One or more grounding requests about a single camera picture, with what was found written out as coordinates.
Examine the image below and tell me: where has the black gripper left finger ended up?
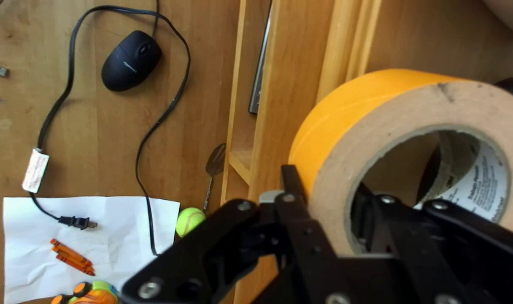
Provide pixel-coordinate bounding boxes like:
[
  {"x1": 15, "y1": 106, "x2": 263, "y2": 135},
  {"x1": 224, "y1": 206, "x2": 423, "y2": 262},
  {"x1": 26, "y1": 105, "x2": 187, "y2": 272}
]
[{"x1": 119, "y1": 164, "x2": 350, "y2": 304}]

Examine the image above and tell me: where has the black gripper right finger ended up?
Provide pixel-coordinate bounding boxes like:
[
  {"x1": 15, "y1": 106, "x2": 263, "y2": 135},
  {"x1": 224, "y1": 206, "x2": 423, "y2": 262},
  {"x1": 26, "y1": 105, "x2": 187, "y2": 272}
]
[{"x1": 350, "y1": 182, "x2": 513, "y2": 304}]

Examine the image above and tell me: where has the orange tape roll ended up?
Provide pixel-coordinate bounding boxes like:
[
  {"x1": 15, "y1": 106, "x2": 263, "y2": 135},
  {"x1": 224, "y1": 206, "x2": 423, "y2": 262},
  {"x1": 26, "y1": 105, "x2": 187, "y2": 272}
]
[{"x1": 286, "y1": 67, "x2": 513, "y2": 258}]

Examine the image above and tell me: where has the yellow green tennis ball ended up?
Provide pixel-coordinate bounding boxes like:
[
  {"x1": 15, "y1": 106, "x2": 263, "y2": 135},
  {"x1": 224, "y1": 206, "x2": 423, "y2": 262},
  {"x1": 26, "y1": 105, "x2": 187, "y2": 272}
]
[{"x1": 173, "y1": 206, "x2": 207, "y2": 240}]

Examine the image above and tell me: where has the orange green toy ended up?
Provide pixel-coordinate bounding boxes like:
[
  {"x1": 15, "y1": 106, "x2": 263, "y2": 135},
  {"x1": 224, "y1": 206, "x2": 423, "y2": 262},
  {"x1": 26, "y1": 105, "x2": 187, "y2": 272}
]
[{"x1": 48, "y1": 278, "x2": 119, "y2": 304}]

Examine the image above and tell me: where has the flat black device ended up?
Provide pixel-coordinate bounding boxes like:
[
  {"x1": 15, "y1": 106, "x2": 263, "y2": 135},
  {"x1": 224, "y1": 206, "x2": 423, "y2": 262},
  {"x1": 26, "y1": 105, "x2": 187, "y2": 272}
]
[{"x1": 246, "y1": 0, "x2": 276, "y2": 116}]

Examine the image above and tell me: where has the white paper sheet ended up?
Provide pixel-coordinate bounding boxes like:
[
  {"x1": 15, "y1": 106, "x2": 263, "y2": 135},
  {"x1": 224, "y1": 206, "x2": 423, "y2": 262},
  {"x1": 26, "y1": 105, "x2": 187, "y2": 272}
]
[{"x1": 1, "y1": 194, "x2": 182, "y2": 304}]

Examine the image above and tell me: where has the black computer mouse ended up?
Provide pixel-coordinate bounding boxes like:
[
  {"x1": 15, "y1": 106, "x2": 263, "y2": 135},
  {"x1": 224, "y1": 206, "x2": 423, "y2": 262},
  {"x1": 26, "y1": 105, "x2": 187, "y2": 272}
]
[{"x1": 99, "y1": 29, "x2": 163, "y2": 93}]

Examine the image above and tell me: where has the black power cable white label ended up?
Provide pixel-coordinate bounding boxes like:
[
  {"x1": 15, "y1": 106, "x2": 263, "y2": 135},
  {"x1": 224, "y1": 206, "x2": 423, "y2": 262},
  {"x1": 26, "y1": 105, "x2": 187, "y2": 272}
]
[{"x1": 20, "y1": 3, "x2": 192, "y2": 257}]

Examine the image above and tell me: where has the black mouse cable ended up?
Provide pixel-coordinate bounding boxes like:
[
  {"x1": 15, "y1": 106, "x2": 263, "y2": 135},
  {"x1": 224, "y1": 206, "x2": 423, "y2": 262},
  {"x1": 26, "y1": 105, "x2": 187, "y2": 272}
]
[{"x1": 151, "y1": 0, "x2": 161, "y2": 35}]

